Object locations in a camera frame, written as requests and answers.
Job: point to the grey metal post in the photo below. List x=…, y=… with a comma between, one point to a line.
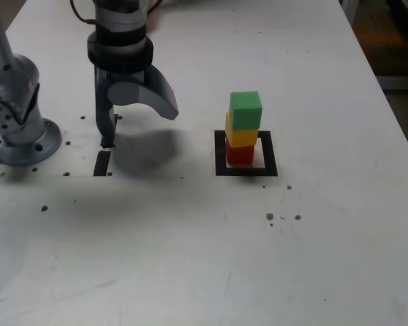
x=348, y=8

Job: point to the green cube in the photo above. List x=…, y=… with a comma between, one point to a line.
x=245, y=110

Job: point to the yellow cube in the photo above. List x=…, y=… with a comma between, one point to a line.
x=243, y=137

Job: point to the black tape strip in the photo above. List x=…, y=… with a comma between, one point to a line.
x=102, y=164

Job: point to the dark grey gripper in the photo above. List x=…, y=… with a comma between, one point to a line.
x=126, y=76

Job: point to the black tape square outline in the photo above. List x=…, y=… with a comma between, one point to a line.
x=221, y=159

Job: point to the grey metal beam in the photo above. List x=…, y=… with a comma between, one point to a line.
x=399, y=82

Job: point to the red cube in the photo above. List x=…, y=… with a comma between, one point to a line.
x=239, y=155

